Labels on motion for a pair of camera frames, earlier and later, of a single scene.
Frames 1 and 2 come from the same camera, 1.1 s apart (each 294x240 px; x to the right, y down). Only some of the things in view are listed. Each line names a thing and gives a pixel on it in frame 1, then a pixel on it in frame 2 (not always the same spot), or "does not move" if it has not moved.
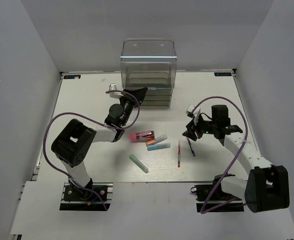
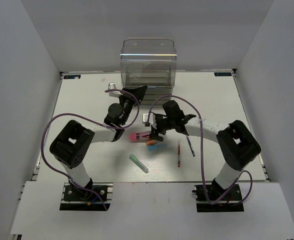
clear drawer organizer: [151, 63] does not move
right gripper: [192, 128] to [155, 131]
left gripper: [139, 93] does not move
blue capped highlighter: [158, 146] does not move
